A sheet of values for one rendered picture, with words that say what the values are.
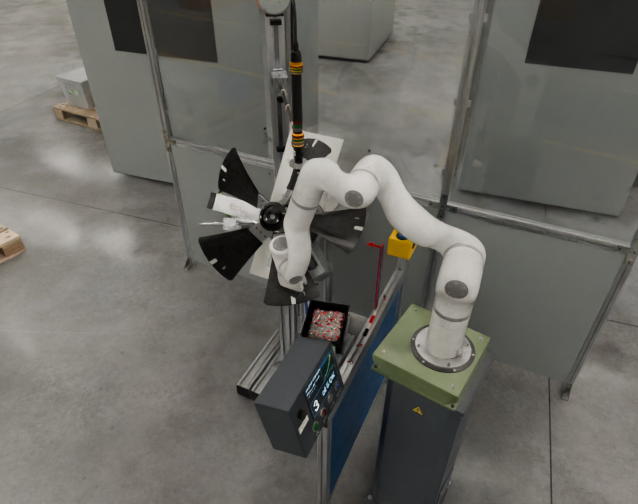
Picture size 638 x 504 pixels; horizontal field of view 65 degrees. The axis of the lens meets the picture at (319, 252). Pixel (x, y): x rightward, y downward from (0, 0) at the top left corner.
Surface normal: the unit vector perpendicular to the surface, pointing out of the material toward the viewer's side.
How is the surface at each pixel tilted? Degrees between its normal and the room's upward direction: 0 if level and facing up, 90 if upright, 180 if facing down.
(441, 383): 1
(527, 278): 90
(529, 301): 90
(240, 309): 0
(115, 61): 90
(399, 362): 1
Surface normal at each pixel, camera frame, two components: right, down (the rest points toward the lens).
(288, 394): -0.23, -0.83
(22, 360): 0.00, -0.79
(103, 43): -0.33, 0.58
